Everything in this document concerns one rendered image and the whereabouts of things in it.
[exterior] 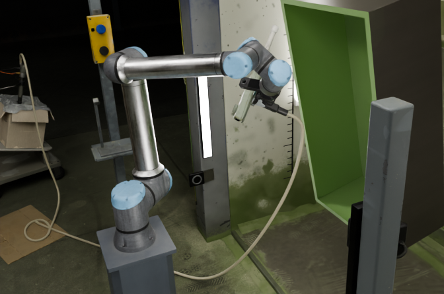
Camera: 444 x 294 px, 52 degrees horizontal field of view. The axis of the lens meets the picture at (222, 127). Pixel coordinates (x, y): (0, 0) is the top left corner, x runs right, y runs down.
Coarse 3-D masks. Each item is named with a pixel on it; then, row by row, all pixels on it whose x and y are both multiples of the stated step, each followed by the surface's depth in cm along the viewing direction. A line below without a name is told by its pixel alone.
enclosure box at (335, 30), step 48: (288, 0) 208; (336, 0) 187; (384, 0) 172; (432, 0) 175; (336, 48) 238; (384, 48) 172; (432, 48) 183; (336, 96) 249; (384, 96) 181; (432, 96) 193; (336, 144) 260; (432, 144) 203; (336, 192) 270; (432, 192) 214
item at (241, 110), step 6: (276, 30) 209; (270, 36) 208; (270, 42) 207; (252, 72) 202; (252, 78) 200; (258, 78) 201; (246, 90) 198; (246, 96) 198; (252, 96) 198; (240, 102) 197; (246, 102) 197; (264, 102) 199; (234, 108) 197; (240, 108) 196; (246, 108) 197; (270, 108) 199; (276, 108) 200; (282, 108) 200; (240, 114) 195; (282, 114) 201; (240, 120) 197
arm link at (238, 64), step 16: (240, 48) 163; (112, 64) 178; (128, 64) 176; (144, 64) 173; (160, 64) 170; (176, 64) 167; (192, 64) 164; (208, 64) 162; (224, 64) 157; (240, 64) 155; (256, 64) 163; (112, 80) 181; (128, 80) 181
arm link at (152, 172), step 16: (128, 48) 194; (144, 80) 198; (128, 96) 197; (144, 96) 199; (128, 112) 200; (144, 112) 200; (144, 128) 202; (144, 144) 205; (144, 160) 207; (144, 176) 208; (160, 176) 212; (160, 192) 212
